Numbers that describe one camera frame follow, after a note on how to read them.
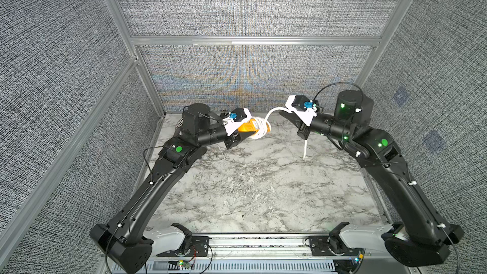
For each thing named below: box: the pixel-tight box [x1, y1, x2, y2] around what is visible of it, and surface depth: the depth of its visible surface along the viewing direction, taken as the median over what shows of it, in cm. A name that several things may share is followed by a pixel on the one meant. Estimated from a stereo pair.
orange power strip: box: [237, 119, 271, 133], surface depth 61 cm
